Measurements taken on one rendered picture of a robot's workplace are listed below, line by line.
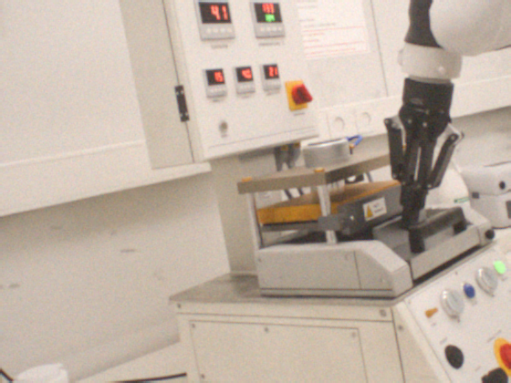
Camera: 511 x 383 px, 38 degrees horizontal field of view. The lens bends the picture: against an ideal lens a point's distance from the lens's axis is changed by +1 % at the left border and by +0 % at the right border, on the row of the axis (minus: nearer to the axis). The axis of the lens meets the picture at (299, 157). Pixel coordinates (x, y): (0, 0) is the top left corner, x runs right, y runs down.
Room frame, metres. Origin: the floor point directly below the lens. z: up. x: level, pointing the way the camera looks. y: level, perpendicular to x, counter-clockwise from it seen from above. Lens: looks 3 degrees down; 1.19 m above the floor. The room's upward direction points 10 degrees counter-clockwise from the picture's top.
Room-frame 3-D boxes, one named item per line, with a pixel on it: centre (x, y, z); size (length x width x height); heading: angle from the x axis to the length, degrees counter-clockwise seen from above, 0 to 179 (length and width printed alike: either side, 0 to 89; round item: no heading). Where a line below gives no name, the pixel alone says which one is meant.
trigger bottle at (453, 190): (2.04, -0.40, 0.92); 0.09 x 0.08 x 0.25; 42
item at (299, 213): (1.24, -0.05, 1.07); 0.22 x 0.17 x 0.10; 141
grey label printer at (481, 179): (2.14, -0.53, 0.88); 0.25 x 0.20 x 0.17; 33
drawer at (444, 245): (1.21, -0.08, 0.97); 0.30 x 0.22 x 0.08; 51
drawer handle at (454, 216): (1.12, -0.19, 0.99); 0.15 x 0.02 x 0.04; 141
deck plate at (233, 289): (1.26, -0.02, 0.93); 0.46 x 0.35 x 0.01; 51
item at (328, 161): (1.27, -0.03, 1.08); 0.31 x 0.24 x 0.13; 141
